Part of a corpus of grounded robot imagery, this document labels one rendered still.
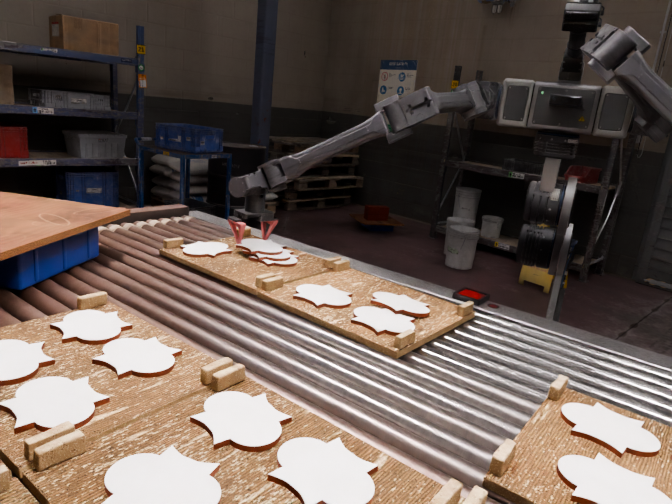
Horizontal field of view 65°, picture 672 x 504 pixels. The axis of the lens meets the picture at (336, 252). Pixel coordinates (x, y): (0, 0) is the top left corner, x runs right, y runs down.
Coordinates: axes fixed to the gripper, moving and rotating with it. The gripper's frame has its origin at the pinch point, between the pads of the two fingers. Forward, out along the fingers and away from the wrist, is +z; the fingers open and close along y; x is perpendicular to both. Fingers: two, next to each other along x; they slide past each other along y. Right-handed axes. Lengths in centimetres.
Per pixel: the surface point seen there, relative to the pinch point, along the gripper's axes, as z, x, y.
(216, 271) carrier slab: 3.2, -11.9, -19.8
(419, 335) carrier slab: 2, -67, -5
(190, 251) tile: 2.5, 3.9, -18.3
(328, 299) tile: 1.5, -43.8, -9.6
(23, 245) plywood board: -7, -4, -63
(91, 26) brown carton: -79, 402, 108
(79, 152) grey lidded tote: 34, 403, 96
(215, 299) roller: 5.0, -24.3, -27.8
